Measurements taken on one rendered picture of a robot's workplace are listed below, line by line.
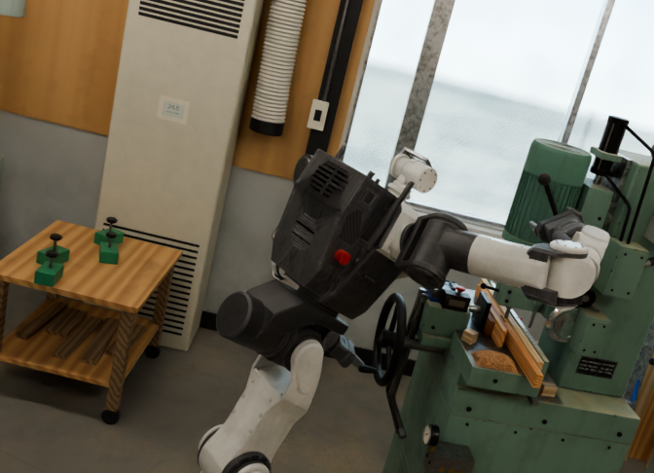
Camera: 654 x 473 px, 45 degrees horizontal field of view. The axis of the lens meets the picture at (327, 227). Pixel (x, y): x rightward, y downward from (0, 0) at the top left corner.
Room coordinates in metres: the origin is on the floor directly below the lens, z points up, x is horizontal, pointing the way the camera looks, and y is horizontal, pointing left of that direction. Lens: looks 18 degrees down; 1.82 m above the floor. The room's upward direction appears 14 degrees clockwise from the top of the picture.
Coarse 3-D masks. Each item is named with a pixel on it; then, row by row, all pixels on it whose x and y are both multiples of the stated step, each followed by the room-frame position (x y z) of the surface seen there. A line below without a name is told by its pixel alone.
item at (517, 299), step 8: (504, 288) 2.24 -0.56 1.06; (512, 288) 2.25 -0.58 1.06; (520, 288) 2.25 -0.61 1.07; (496, 296) 2.28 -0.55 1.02; (504, 296) 2.24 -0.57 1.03; (512, 296) 2.25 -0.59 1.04; (520, 296) 2.25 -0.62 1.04; (504, 304) 2.25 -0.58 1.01; (512, 304) 2.25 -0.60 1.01; (520, 304) 2.25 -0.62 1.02; (528, 304) 2.26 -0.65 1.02
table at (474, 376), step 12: (468, 324) 2.28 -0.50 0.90; (420, 336) 2.20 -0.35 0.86; (432, 336) 2.20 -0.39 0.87; (456, 336) 2.18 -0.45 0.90; (480, 336) 2.21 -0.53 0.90; (456, 348) 2.14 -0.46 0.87; (468, 348) 2.10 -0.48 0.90; (480, 348) 2.12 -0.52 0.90; (492, 348) 2.14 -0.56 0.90; (504, 348) 2.17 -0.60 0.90; (456, 360) 2.12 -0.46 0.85; (468, 360) 2.03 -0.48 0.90; (468, 372) 2.01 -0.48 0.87; (480, 372) 1.99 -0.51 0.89; (492, 372) 2.00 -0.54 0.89; (504, 372) 2.01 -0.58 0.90; (468, 384) 1.99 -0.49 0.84; (480, 384) 2.00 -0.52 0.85; (492, 384) 2.00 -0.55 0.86; (504, 384) 2.01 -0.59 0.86; (516, 384) 2.01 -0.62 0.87; (528, 384) 2.02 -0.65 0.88
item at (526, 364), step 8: (480, 288) 2.53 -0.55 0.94; (488, 296) 2.47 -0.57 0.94; (512, 336) 2.18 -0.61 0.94; (512, 344) 2.16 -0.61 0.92; (520, 344) 2.13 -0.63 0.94; (512, 352) 2.14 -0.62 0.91; (520, 352) 2.09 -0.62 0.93; (520, 360) 2.08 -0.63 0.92; (528, 360) 2.03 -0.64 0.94; (528, 368) 2.01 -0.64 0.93; (536, 368) 1.99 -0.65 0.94; (528, 376) 1.99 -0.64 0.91; (536, 376) 1.95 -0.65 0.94; (536, 384) 1.95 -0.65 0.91
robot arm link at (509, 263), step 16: (480, 240) 1.62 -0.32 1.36; (496, 240) 1.62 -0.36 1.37; (560, 240) 1.60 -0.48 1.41; (480, 256) 1.59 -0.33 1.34; (496, 256) 1.58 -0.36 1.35; (512, 256) 1.57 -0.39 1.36; (528, 256) 1.56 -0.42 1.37; (544, 256) 1.54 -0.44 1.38; (560, 256) 1.53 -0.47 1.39; (576, 256) 1.54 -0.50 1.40; (480, 272) 1.60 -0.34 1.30; (496, 272) 1.57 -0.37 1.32; (512, 272) 1.55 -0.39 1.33; (528, 272) 1.54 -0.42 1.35; (544, 272) 1.53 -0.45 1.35; (528, 288) 1.55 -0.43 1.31; (544, 288) 1.54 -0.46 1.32; (560, 304) 1.54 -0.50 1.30
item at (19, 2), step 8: (0, 0) 3.09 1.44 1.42; (8, 0) 3.10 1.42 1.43; (16, 0) 3.11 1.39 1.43; (24, 0) 3.16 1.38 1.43; (0, 8) 3.09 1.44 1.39; (8, 8) 3.10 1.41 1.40; (16, 8) 3.12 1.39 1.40; (24, 8) 3.17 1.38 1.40; (8, 16) 3.11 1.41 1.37; (16, 16) 3.13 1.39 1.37; (0, 160) 3.36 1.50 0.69; (0, 168) 3.37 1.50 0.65; (0, 176) 3.38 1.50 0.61; (0, 184) 3.39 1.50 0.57
